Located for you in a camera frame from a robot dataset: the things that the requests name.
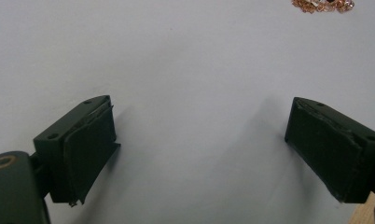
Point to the wooden table edge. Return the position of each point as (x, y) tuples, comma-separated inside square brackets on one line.
[(364, 211)]

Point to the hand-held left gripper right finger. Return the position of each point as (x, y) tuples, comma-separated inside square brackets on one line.
[(328, 149)]

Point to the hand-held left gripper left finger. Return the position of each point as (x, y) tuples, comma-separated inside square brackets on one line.
[(83, 149)]

